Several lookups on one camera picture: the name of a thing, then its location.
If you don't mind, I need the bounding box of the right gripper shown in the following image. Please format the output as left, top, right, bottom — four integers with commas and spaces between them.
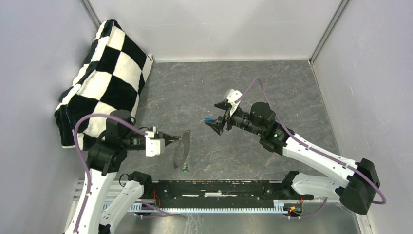
205, 100, 264, 137

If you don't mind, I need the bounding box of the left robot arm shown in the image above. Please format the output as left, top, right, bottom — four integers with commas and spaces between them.
65, 110, 182, 234

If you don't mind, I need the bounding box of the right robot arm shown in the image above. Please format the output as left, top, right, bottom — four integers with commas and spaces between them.
204, 101, 380, 215

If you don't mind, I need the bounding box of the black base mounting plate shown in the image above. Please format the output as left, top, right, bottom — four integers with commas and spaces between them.
140, 180, 314, 209

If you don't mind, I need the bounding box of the black white checkered blanket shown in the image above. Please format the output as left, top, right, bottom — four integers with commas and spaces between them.
54, 19, 153, 148

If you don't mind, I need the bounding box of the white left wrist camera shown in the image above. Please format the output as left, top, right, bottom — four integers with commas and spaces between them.
145, 131, 165, 157

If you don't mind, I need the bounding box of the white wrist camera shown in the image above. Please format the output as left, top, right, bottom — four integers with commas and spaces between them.
145, 131, 165, 157
225, 89, 243, 117

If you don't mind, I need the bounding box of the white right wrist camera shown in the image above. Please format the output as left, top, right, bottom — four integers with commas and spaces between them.
225, 89, 243, 117

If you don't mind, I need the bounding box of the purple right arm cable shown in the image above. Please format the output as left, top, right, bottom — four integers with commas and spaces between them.
235, 77, 387, 220

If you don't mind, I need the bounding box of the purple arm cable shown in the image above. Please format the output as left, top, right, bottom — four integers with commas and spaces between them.
72, 114, 185, 234
235, 77, 387, 220

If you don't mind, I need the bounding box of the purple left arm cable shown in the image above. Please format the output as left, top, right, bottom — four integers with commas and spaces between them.
72, 114, 185, 234

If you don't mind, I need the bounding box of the white slotted cable duct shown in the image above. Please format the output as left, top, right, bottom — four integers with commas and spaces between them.
135, 201, 286, 214

